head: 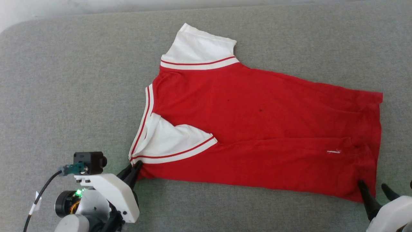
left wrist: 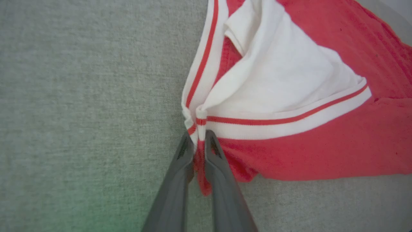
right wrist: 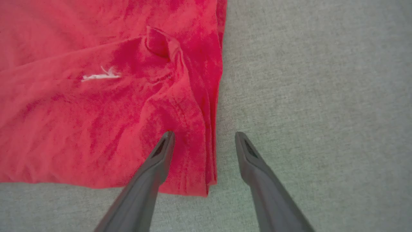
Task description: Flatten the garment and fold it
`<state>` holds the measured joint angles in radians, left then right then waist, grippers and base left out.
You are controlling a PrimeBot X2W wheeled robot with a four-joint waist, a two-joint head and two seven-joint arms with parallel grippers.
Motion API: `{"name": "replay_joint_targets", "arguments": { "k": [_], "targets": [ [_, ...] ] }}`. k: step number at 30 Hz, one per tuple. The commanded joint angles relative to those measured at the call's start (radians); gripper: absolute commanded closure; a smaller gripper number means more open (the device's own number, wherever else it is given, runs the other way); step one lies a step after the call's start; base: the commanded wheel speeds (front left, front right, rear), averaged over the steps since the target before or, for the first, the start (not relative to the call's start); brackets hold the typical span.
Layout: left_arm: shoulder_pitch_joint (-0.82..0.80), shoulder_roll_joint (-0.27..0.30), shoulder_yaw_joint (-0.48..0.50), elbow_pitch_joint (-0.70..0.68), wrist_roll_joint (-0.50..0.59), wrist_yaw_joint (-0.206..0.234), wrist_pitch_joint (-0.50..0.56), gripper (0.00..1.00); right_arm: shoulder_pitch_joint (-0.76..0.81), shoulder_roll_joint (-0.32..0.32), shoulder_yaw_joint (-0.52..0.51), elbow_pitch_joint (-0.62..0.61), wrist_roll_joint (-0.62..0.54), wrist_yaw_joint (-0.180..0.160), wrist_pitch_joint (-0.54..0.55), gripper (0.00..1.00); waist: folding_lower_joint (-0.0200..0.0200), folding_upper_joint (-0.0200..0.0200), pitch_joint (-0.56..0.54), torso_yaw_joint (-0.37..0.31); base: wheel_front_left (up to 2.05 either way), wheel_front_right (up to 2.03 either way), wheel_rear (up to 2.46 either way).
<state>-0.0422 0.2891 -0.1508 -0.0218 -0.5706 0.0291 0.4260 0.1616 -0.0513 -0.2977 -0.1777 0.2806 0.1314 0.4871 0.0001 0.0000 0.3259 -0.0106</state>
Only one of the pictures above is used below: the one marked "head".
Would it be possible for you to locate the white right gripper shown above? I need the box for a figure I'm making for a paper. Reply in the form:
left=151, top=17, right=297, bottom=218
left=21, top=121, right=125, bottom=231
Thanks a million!
left=358, top=180, right=412, bottom=232

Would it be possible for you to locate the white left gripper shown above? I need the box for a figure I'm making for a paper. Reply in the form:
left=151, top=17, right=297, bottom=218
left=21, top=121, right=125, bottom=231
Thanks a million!
left=74, top=160, right=143, bottom=223

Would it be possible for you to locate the red and white jersey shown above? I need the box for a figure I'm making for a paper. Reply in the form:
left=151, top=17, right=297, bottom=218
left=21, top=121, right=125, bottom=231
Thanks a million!
left=129, top=23, right=383, bottom=203

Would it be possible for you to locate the grey fabric sofa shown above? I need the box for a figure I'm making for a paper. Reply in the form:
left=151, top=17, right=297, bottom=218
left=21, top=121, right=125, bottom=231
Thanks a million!
left=0, top=0, right=412, bottom=232

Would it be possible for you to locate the thin black cable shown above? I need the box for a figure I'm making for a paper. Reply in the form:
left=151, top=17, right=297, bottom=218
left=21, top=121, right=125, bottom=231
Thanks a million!
left=23, top=170, right=63, bottom=232

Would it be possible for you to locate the white cable tag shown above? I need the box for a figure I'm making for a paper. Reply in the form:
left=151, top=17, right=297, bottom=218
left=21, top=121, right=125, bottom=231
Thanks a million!
left=29, top=191, right=42, bottom=216

